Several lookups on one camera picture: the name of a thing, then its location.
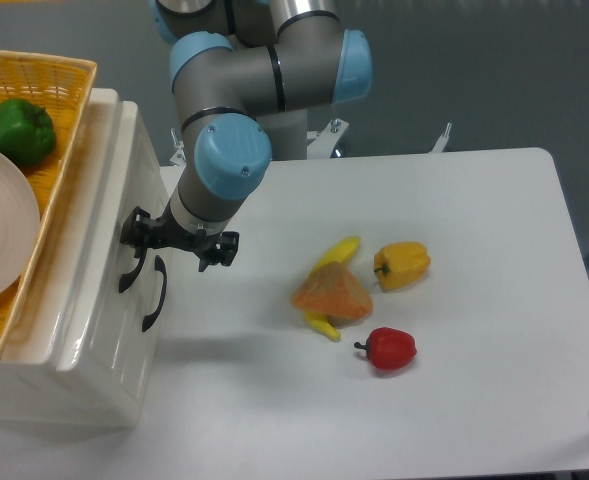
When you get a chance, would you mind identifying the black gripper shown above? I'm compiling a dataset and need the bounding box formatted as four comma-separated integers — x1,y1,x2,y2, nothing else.
119,206,239,272

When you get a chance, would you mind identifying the black top drawer handle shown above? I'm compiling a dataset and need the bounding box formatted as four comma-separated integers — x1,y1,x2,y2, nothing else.
118,250,147,293

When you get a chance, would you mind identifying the black drawer handle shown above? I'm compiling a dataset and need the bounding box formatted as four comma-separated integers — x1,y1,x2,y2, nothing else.
140,254,169,333
118,250,147,293

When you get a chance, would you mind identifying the white drawer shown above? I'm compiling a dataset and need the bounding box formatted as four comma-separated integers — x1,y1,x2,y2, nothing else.
84,129,167,330
117,243,172,398

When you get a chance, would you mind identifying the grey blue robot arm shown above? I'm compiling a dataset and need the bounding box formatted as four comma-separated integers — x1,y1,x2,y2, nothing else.
120,1,373,268

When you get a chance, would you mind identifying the white drawer cabinet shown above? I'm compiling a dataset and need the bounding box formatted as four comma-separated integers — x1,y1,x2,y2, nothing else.
0,89,148,427

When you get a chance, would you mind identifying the orange triangular pastry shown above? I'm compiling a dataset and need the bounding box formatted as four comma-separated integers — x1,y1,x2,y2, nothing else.
290,261,373,320

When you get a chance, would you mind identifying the yellow banana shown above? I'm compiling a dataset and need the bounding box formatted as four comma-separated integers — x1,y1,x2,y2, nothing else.
303,236,361,342

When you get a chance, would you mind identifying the green bell pepper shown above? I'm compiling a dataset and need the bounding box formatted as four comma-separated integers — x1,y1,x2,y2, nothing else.
0,98,57,167

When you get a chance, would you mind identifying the yellow plastic basket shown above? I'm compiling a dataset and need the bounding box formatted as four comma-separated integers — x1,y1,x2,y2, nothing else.
0,47,99,363

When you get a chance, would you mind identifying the yellow bell pepper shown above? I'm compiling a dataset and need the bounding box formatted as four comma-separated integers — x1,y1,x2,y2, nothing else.
373,242,431,292

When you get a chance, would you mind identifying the red bell pepper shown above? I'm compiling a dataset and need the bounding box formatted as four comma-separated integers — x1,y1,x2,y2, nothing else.
353,327,418,371

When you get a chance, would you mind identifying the black bottom drawer handle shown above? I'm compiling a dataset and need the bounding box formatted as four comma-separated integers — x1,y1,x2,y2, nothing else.
140,254,169,333

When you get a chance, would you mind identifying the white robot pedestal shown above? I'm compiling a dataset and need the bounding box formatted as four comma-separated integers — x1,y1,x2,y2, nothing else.
257,109,308,161

